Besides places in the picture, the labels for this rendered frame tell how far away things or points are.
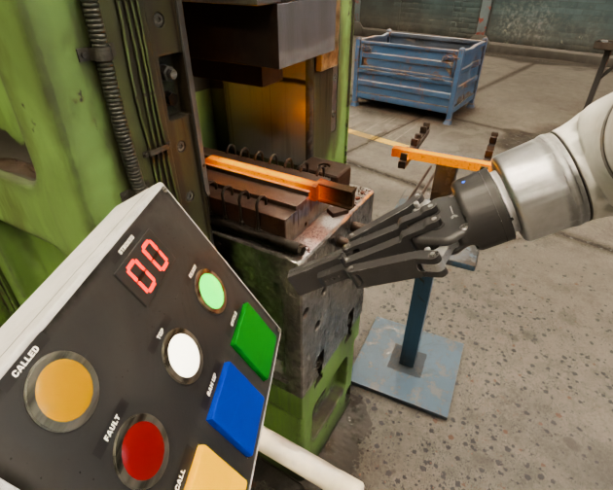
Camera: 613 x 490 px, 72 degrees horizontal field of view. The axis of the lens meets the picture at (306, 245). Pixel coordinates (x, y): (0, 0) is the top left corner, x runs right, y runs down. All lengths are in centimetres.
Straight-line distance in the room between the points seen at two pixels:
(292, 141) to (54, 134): 71
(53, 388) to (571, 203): 43
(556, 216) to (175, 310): 37
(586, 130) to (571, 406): 166
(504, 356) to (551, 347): 23
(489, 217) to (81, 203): 55
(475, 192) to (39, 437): 39
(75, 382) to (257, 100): 100
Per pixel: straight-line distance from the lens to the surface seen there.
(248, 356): 54
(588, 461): 188
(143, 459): 40
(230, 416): 49
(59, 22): 65
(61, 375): 37
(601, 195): 43
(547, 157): 42
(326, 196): 93
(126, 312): 42
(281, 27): 75
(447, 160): 121
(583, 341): 230
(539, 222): 42
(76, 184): 69
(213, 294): 52
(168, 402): 43
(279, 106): 121
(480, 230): 42
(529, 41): 867
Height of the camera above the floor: 142
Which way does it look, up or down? 35 degrees down
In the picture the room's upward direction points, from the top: straight up
